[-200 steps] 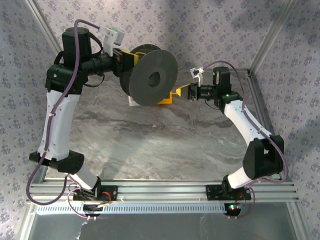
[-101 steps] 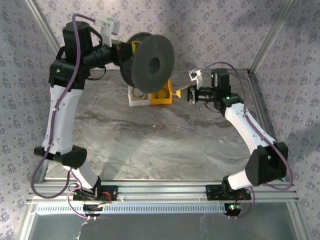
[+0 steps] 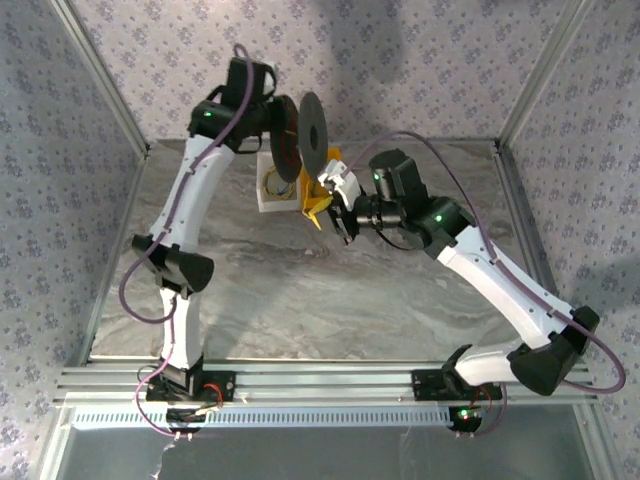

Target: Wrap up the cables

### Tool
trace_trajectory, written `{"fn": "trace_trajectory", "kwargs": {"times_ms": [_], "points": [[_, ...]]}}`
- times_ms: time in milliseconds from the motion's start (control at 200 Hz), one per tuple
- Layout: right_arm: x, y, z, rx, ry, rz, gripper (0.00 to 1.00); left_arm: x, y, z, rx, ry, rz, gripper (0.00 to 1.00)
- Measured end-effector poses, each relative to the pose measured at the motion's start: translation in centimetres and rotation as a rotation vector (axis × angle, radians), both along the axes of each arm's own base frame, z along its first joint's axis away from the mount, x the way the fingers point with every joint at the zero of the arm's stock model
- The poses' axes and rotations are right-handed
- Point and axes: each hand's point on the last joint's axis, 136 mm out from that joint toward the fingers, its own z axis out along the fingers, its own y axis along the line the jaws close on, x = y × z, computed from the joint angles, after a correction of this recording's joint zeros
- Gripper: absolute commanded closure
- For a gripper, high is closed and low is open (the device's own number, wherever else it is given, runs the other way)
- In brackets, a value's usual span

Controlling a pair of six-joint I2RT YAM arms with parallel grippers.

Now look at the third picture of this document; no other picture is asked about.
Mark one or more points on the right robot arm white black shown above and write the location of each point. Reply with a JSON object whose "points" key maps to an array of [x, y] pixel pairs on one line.
{"points": [[500, 280]]}

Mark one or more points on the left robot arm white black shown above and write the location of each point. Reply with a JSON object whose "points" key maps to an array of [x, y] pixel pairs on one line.
{"points": [[195, 195]]}

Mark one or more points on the white plastic bin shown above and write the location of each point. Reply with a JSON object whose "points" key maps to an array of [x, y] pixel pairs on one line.
{"points": [[277, 205]]}

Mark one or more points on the yellow plastic bin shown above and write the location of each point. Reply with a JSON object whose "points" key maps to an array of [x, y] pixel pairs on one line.
{"points": [[336, 154]]}

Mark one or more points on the floral patterned cloth panel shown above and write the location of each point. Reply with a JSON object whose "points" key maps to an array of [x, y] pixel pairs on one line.
{"points": [[45, 200], [450, 60], [600, 200]]}

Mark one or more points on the black controller board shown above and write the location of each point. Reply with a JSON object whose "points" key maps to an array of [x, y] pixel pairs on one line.
{"points": [[465, 422], [182, 415]]}

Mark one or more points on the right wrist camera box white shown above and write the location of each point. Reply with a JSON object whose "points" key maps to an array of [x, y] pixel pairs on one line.
{"points": [[342, 182]]}

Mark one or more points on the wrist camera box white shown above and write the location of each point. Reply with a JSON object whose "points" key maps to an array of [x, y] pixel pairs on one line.
{"points": [[342, 182], [270, 77]]}

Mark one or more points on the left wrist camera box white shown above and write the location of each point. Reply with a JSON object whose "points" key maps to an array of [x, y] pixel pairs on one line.
{"points": [[270, 77]]}

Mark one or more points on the aluminium side rail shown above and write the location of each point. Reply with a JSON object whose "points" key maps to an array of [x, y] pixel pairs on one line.
{"points": [[520, 200], [131, 200]]}

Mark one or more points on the aluminium frame post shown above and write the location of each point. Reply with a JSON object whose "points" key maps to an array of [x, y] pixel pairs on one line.
{"points": [[542, 75], [102, 75]]}

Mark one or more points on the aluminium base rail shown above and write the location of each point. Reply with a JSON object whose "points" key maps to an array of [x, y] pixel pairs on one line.
{"points": [[325, 380]]}

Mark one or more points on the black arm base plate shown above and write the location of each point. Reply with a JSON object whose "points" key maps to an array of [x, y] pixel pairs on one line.
{"points": [[225, 385], [425, 385]]}

